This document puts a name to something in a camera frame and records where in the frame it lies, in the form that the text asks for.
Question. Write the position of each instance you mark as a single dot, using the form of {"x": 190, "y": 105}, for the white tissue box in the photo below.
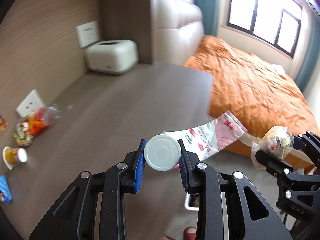
{"x": 112, "y": 57}

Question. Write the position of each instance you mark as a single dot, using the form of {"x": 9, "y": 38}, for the yellow white paper cup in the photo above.
{"x": 14, "y": 156}

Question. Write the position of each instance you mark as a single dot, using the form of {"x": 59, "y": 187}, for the pink white plastic bag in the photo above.
{"x": 212, "y": 137}

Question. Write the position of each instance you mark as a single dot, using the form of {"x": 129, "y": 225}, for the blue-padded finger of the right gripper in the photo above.
{"x": 307, "y": 142}
{"x": 274, "y": 166}

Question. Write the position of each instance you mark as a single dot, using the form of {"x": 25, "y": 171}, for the green snack wrapper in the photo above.
{"x": 22, "y": 134}

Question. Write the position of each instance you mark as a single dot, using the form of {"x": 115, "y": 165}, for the teal curtain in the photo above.
{"x": 210, "y": 15}

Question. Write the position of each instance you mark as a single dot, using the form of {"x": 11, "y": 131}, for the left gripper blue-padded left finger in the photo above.
{"x": 72, "y": 216}

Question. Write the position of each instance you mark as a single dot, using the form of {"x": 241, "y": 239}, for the red orange snack packet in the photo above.
{"x": 3, "y": 124}

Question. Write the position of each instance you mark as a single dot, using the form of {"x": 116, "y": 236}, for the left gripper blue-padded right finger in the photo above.
{"x": 249, "y": 215}

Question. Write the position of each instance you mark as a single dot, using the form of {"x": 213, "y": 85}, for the white wall power socket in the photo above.
{"x": 30, "y": 105}

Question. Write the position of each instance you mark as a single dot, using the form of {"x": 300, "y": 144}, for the beige padded headboard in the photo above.
{"x": 177, "y": 30}

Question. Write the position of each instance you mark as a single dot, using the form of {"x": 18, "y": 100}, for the orange bed cover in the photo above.
{"x": 252, "y": 89}

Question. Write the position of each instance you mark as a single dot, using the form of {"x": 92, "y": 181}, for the white item on bed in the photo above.
{"x": 279, "y": 69}

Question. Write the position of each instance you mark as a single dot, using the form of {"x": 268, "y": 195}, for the red-label clear plastic bottle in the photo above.
{"x": 44, "y": 117}

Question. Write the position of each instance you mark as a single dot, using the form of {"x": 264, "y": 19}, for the blue snack packet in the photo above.
{"x": 5, "y": 194}

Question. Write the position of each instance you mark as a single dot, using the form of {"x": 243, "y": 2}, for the white square trash bin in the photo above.
{"x": 191, "y": 202}

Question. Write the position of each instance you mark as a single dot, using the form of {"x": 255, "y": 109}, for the white round cup lid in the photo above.
{"x": 162, "y": 152}

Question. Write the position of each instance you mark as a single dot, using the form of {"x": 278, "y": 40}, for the clear plastic wrapper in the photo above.
{"x": 278, "y": 141}

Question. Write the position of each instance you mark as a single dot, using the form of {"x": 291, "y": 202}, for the red right slipper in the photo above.
{"x": 189, "y": 233}

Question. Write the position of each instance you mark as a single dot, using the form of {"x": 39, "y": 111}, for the dark framed window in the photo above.
{"x": 276, "y": 22}

